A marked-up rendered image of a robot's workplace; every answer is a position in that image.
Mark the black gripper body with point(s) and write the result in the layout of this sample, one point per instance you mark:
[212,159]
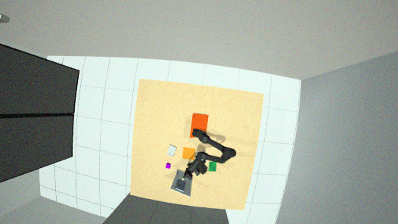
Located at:
[190,169]

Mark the yellow square mat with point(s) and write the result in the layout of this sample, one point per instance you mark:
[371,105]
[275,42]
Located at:
[188,153]

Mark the green square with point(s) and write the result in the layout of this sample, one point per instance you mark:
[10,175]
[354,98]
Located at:
[212,167]

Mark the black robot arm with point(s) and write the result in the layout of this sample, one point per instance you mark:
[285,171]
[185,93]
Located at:
[200,160]

